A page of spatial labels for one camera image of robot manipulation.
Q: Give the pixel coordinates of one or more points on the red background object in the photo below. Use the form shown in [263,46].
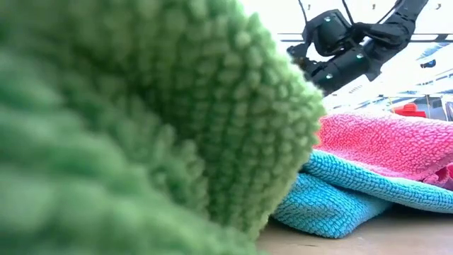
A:
[410,111]

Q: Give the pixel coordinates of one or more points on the pink microfiber towel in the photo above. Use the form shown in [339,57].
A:
[389,145]

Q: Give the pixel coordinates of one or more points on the blue microfiber towel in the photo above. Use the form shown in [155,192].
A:
[336,198]

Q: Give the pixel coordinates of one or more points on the green microfiber towel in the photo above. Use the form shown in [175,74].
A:
[141,124]

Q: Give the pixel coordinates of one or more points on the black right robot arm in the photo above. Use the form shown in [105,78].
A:
[389,32]

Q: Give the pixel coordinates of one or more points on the dark blue background object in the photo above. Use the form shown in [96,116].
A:
[429,64]

